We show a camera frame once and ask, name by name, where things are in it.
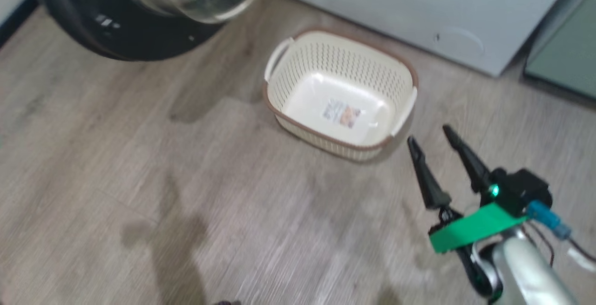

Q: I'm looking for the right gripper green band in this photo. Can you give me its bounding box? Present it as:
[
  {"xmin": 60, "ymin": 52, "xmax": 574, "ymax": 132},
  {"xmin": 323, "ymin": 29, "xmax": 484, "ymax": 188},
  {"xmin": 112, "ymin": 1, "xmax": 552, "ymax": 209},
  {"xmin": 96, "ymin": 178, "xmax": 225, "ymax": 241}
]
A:
[{"xmin": 407, "ymin": 125, "xmax": 530, "ymax": 255}]

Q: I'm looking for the product sticker inside basket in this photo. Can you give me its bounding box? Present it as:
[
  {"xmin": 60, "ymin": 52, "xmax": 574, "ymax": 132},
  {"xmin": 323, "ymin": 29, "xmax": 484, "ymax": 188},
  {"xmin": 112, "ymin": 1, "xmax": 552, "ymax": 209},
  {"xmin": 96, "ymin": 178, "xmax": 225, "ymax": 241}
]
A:
[{"xmin": 322, "ymin": 98, "xmax": 362, "ymax": 129}]

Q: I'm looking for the cream plastic laundry basket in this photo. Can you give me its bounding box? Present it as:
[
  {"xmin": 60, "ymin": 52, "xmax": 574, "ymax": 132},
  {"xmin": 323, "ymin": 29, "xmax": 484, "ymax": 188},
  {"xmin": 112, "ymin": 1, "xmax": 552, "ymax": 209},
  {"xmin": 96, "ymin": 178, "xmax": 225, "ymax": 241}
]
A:
[{"xmin": 263, "ymin": 28, "xmax": 419, "ymax": 162}]

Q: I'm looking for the white washing machine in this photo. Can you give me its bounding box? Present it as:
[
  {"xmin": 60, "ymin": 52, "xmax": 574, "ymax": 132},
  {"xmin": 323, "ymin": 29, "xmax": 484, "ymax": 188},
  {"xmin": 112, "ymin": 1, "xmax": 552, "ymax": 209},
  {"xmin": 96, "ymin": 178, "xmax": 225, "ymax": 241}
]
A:
[{"xmin": 271, "ymin": 0, "xmax": 580, "ymax": 78}]

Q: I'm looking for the round washing machine door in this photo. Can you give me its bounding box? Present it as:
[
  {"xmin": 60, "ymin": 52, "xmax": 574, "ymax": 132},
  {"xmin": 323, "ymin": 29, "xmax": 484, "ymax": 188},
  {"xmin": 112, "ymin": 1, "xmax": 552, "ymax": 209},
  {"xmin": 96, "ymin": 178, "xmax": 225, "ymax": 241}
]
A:
[{"xmin": 28, "ymin": 0, "xmax": 273, "ymax": 61}]

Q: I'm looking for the pale green cabinet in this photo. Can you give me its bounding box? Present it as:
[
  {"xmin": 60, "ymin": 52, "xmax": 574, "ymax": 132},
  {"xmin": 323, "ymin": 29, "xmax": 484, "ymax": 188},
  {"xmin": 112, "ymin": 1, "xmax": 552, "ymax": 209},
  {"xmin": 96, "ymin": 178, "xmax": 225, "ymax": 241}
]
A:
[{"xmin": 524, "ymin": 0, "xmax": 596, "ymax": 101}]

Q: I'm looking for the blue cable connector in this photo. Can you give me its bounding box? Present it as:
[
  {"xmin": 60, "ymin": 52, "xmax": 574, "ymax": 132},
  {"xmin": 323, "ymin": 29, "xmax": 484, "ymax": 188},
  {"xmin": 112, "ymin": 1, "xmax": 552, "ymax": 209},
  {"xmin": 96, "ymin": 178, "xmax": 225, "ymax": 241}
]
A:
[{"xmin": 526, "ymin": 200, "xmax": 572, "ymax": 240}]

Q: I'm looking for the white cable tag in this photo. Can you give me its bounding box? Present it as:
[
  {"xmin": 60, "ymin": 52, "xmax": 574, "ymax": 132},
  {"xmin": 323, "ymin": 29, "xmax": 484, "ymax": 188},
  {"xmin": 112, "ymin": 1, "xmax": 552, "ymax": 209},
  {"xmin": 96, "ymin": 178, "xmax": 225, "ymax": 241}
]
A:
[{"xmin": 567, "ymin": 247, "xmax": 596, "ymax": 273}]

